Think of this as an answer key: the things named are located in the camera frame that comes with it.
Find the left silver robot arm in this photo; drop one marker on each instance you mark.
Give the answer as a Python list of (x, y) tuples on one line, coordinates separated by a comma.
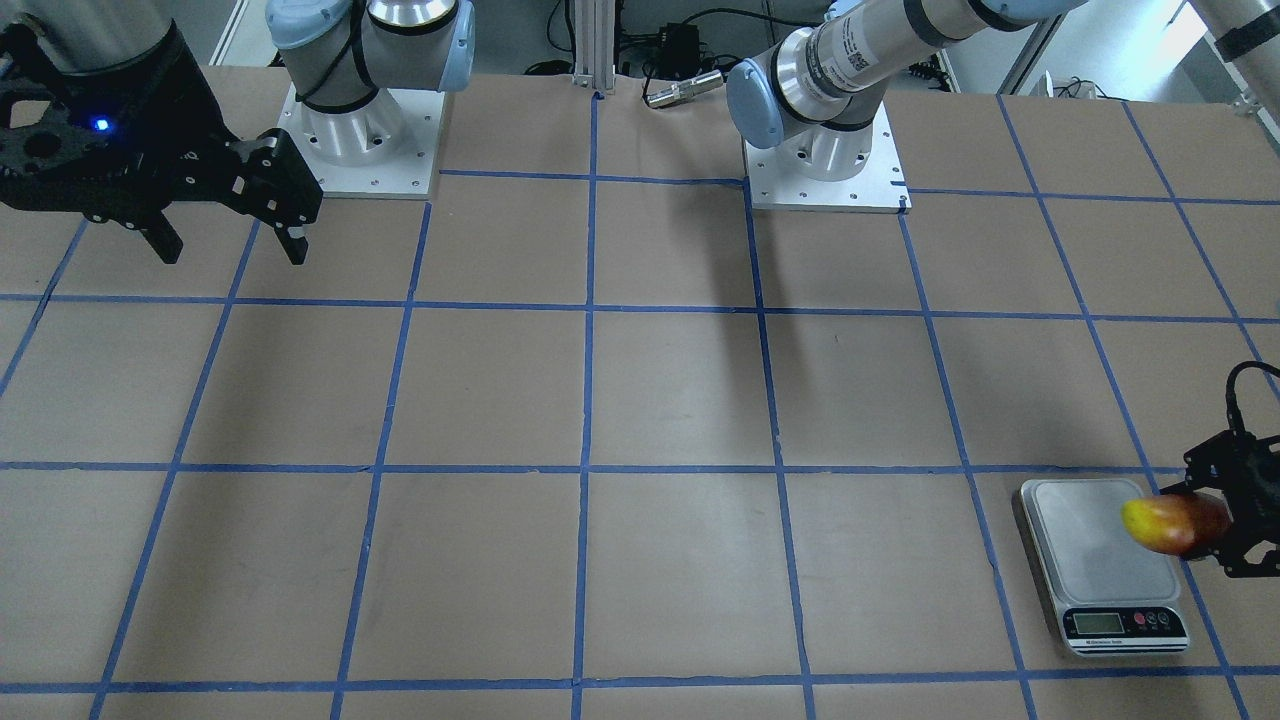
[(830, 77)]

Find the red yellow mango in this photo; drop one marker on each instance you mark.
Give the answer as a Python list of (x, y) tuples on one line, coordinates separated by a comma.
[(1177, 524)]

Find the silver digital kitchen scale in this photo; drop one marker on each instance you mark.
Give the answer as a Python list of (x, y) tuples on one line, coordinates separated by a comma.
[(1103, 594)]

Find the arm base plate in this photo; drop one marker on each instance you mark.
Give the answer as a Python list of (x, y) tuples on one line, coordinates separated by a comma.
[(400, 175), (824, 169)]

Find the black power adapter box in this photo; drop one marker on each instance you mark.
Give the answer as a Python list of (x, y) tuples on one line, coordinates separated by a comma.
[(678, 53)]

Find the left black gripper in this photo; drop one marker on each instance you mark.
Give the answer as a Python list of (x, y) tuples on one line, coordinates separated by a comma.
[(1252, 500)]

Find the aluminium frame post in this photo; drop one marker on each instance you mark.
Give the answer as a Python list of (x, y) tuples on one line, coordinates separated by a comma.
[(594, 44)]

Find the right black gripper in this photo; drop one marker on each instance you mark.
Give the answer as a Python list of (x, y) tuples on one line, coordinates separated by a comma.
[(178, 100)]

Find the silver metal cylinder connector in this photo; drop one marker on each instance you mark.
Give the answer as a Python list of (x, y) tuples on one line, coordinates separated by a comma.
[(683, 90)]

